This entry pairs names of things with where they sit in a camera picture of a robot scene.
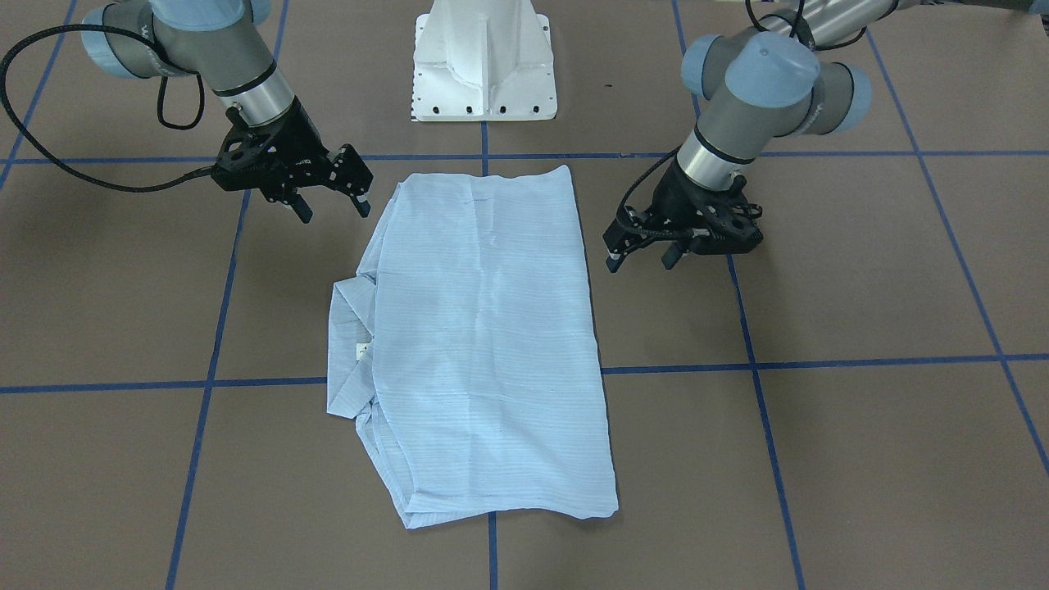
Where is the white camera post base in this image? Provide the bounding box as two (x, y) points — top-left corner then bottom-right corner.
(410, 1), (558, 122)

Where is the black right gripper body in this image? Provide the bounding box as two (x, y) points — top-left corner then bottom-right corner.
(211, 98), (331, 204)

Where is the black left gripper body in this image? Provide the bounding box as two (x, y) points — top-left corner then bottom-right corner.
(647, 157), (764, 255)

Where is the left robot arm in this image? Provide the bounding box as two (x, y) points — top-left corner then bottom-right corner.
(603, 1), (915, 272)

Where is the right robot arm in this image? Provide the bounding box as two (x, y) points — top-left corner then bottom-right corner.
(82, 1), (372, 223)

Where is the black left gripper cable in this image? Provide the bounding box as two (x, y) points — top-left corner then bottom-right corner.
(616, 0), (870, 238)

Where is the light blue button shirt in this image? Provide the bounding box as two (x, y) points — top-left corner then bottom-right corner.
(326, 166), (619, 529)

